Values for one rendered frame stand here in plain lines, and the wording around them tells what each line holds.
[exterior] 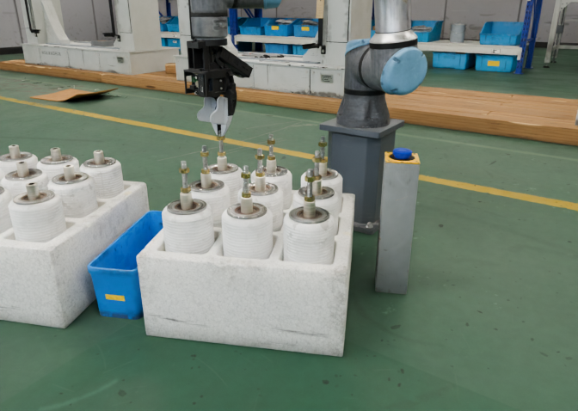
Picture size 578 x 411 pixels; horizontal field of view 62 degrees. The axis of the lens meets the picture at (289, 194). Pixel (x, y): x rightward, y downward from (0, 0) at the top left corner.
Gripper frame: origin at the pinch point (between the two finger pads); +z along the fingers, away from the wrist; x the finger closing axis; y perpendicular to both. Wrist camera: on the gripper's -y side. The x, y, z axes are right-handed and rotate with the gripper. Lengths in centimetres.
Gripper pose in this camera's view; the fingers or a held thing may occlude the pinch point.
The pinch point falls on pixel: (222, 129)
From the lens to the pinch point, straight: 113.4
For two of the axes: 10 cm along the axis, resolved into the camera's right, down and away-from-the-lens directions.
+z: 0.0, 9.3, 3.6
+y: -6.4, 2.8, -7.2
